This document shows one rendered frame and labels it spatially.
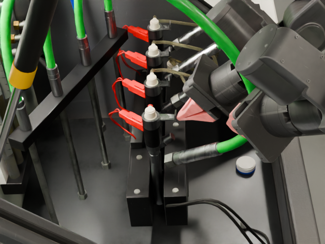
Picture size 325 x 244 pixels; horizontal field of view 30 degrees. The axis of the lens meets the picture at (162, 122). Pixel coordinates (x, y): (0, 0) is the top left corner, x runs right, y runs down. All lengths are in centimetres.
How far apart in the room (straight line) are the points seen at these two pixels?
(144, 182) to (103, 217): 18
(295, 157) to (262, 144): 43
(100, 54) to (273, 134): 50
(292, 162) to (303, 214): 11
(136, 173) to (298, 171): 28
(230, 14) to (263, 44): 22
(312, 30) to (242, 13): 9
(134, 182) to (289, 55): 53
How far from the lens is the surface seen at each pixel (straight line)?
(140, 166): 106
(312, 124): 61
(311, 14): 79
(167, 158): 86
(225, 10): 79
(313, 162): 241
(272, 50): 56
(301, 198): 105
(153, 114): 93
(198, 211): 118
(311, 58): 57
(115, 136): 133
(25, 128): 98
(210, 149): 81
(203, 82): 86
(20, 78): 48
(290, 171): 109
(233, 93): 84
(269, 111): 66
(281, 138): 69
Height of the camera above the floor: 175
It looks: 43 degrees down
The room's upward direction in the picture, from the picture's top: 5 degrees counter-clockwise
